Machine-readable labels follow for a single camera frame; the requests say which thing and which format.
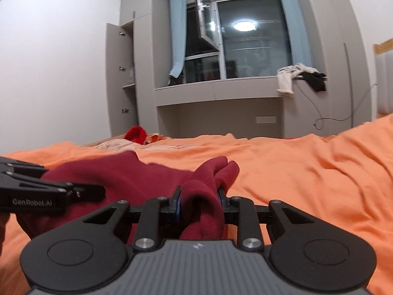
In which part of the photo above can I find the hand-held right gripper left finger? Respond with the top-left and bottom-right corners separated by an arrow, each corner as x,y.
83,186 -> 183,251

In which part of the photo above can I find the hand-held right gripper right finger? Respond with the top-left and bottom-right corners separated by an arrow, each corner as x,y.
216,188 -> 315,251

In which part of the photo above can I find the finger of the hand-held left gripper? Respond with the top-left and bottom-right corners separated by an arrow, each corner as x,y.
0,157 -> 48,181
37,182 -> 106,203

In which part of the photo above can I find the dark red long-sleeve shirt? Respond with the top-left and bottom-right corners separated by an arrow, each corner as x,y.
15,150 -> 240,242

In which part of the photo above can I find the pale patterned quilt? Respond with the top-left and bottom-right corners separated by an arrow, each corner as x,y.
95,138 -> 148,153

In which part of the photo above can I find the orange blanket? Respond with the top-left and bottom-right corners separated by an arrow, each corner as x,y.
0,117 -> 393,295

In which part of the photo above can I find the red plush item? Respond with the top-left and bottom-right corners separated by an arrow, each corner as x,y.
124,126 -> 148,145

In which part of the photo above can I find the grey wardrobe door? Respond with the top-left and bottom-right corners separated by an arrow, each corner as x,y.
106,22 -> 139,137

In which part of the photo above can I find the grey built-in wardrobe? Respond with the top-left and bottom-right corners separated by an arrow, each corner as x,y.
106,0 -> 373,139

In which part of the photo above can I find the white garment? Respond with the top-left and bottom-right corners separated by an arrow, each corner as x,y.
277,63 -> 318,97

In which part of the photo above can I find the black garment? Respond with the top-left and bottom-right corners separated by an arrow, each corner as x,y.
302,71 -> 327,92

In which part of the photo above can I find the window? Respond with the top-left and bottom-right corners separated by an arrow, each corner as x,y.
168,0 -> 308,84

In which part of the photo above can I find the light blue curtain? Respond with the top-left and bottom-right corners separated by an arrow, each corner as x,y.
274,0 -> 314,71
168,0 -> 187,79

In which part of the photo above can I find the open window sash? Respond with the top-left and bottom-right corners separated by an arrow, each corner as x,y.
194,0 -> 223,51

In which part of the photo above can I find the black cable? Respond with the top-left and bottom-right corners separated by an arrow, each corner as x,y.
296,83 -> 378,130

